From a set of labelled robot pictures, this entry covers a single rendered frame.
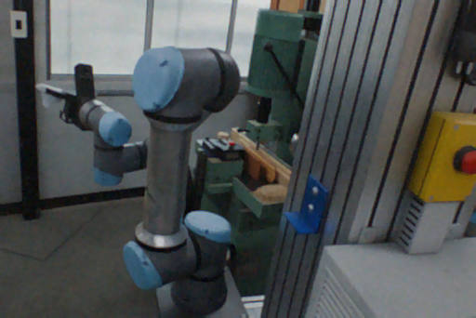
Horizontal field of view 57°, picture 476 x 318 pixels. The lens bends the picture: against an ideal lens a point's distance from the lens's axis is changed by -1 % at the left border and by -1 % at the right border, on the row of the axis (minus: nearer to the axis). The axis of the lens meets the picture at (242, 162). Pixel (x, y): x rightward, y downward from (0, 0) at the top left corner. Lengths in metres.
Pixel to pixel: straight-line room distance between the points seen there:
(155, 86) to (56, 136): 2.17
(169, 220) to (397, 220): 0.46
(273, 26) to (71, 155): 1.80
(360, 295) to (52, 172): 2.59
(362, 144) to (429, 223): 0.17
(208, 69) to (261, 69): 0.83
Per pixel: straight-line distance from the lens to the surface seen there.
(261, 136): 1.77
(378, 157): 0.70
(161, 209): 0.93
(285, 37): 1.64
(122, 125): 1.09
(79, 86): 1.24
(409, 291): 0.69
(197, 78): 0.83
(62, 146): 2.98
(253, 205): 1.57
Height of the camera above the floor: 1.60
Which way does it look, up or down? 23 degrees down
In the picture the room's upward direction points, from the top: 9 degrees clockwise
